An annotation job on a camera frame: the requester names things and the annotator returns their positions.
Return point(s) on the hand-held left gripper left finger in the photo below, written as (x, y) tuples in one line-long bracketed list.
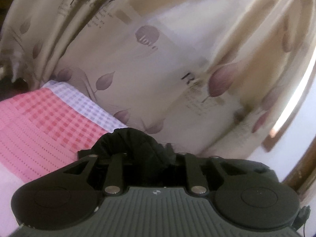
[(114, 167)]

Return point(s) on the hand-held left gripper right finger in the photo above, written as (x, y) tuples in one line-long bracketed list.
[(191, 167)]

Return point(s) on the black garment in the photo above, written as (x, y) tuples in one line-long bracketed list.
[(130, 143)]

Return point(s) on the pink white checked bed sheet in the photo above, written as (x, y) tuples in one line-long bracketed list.
[(42, 128)]

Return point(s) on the beige leaf print curtain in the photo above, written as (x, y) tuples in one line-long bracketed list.
[(158, 61)]

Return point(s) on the brown wooden door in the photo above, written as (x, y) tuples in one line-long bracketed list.
[(305, 167)]

